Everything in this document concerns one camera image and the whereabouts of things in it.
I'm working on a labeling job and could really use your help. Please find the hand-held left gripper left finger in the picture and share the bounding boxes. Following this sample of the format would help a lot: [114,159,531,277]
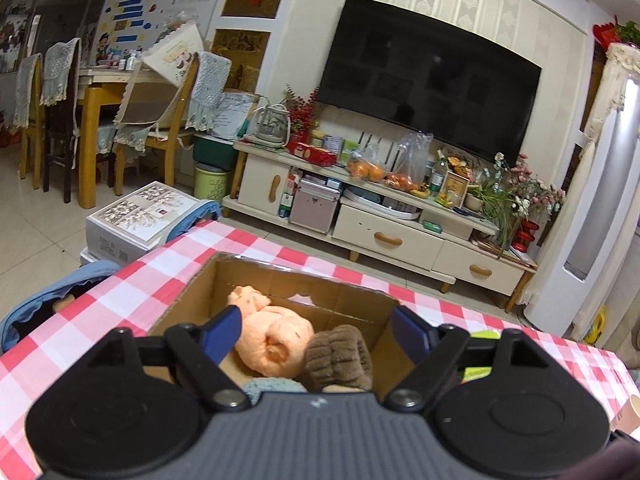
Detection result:
[82,305,251,413]

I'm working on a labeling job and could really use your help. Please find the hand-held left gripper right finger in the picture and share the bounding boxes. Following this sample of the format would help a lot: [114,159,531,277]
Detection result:
[382,305,553,413]

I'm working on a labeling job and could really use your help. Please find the cardboard box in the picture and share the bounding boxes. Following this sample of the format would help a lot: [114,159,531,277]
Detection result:
[146,252,418,401]

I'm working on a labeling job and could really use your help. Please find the teal fluffy cloth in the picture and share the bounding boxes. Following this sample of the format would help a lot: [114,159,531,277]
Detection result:
[242,376,308,406]

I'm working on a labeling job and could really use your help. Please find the cream TV cabinet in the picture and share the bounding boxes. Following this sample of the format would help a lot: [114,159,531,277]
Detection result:
[221,140,538,313]

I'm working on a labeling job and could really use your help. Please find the red white checkered tablecloth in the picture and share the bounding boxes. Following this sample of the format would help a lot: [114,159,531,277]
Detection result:
[0,217,638,480]

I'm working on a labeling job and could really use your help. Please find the white round tray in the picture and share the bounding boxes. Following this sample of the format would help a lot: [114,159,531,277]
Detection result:
[341,186,422,222]

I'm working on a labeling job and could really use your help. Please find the white printed carton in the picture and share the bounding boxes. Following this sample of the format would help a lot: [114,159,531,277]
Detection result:
[86,181,203,266]

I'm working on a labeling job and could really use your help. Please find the light green trash bin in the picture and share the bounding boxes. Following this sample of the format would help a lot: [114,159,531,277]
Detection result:
[193,162,232,203]

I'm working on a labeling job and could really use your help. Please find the pink storage case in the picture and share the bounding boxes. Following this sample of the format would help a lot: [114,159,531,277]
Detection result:
[289,179,342,234]

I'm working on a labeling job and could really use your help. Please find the red vase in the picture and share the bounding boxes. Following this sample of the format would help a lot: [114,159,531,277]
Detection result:
[510,217,542,253]

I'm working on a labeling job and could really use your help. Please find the green glass bottle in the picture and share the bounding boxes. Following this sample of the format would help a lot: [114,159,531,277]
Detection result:
[430,150,448,196]

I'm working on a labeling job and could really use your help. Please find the potted spider plant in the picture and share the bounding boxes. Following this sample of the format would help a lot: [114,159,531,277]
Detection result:
[462,175,521,256]

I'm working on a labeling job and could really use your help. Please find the bag of oranges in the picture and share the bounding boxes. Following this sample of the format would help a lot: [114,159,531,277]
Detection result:
[347,157,388,183]

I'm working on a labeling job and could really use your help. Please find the clear plastic bag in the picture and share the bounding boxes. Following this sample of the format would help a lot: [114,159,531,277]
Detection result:
[387,131,435,192]

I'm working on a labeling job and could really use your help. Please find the dark green storage bin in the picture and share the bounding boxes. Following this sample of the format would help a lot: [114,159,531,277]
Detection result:
[192,132,241,171]

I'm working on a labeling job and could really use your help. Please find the pink white flower bouquet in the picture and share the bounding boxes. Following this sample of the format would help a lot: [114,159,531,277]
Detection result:
[492,152,568,221]

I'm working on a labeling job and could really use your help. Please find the yellow bottle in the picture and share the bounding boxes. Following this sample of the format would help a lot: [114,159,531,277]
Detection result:
[585,305,608,343]

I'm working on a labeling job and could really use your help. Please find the red box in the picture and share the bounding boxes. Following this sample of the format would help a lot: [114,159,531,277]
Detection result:
[286,140,338,167]

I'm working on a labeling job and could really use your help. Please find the glass kettle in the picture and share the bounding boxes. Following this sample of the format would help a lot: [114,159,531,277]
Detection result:
[247,104,292,148]

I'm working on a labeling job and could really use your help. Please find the white printed paper sheet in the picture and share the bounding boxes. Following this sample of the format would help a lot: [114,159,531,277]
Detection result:
[210,92,256,141]

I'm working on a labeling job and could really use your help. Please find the white tower air conditioner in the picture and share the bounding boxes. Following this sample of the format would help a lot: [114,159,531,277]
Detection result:
[522,42,640,333]

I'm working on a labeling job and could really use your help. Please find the red berry branches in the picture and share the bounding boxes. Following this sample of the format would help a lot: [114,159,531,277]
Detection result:
[282,85,321,133]

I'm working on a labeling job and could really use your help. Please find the white paper cup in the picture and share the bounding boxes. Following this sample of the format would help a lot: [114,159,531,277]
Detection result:
[617,394,640,436]

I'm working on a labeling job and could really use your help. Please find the wooden chair teal cover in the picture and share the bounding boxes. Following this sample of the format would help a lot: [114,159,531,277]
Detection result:
[42,37,83,206]
[14,52,46,191]
[114,50,233,196]

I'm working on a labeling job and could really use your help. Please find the black television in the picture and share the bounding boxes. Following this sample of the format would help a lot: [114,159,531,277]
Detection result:
[317,0,543,163]

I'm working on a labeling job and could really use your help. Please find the cream scalloped paper sheet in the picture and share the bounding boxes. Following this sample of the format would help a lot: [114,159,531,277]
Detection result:
[114,25,203,128]

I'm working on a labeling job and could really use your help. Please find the wooden dining table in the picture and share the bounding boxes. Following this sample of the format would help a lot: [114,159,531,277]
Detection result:
[75,67,166,208]

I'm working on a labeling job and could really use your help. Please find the red green plant decoration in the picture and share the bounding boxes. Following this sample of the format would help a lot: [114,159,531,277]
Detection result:
[594,20,640,47]

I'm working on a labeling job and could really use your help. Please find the wooden photo frame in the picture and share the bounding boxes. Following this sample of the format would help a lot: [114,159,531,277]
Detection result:
[440,170,471,208]

